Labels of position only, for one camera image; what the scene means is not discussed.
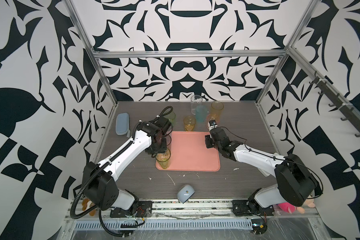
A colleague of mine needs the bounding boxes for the tall green glass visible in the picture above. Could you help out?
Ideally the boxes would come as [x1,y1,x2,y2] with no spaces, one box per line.
[156,149,171,169]

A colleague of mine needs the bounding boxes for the pink plastic tray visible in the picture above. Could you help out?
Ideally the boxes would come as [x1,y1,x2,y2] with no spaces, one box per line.
[165,131,221,172]

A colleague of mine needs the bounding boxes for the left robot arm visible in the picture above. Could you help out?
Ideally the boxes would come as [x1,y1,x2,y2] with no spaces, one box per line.
[82,117,173,211]

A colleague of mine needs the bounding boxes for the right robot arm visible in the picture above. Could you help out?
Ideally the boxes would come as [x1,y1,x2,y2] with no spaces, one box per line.
[205,127,319,208]

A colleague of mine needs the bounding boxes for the short green glass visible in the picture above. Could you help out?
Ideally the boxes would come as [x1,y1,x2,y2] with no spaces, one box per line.
[164,111,176,126]

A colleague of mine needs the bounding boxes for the short pink glass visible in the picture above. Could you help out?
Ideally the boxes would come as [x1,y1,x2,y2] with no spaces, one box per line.
[206,115,212,131]

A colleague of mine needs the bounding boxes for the tall amber glass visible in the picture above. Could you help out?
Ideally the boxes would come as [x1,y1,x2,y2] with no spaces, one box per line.
[211,101,224,120]

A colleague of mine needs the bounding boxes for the short amber glass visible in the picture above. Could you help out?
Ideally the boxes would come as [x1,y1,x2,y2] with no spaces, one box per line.
[183,116,197,132]

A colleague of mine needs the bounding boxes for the teal dimpled tumbler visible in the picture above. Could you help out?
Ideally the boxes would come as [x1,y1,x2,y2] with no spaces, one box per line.
[195,105,209,123]

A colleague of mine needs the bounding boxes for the light blue case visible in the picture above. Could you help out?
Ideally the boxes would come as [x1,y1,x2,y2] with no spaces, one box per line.
[115,113,130,137]

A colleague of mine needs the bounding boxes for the clear tall glass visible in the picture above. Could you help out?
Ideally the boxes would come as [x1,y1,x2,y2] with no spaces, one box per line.
[191,95,203,115]

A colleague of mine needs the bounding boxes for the white box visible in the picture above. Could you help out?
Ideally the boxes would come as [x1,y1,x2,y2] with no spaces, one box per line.
[272,154,285,161]

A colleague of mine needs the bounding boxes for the grey computer mouse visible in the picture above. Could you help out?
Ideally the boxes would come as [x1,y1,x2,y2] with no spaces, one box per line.
[177,185,195,204]

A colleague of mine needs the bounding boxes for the pink plush doll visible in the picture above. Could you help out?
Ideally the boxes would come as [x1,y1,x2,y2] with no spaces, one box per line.
[278,198,316,214]

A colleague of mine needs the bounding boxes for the brown plush toy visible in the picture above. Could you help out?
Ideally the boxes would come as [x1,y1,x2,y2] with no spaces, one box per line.
[82,198,97,217]

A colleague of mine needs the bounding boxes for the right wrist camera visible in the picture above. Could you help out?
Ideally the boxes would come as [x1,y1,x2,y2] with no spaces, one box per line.
[209,120,218,131]

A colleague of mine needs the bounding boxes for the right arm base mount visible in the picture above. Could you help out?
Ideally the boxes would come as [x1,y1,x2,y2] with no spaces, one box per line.
[232,200,274,217]

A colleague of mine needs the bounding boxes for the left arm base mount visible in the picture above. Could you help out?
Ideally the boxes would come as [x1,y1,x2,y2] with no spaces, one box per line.
[110,201,153,218]

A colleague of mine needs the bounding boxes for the black corrugated cable hose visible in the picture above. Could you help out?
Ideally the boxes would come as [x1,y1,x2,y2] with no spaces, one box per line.
[69,161,112,220]

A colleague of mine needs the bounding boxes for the white cable duct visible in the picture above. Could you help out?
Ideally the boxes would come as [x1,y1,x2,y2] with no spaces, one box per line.
[75,219,253,231]

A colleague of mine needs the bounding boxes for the black wall hook rack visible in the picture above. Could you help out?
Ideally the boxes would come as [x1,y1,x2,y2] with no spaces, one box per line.
[310,71,360,138]

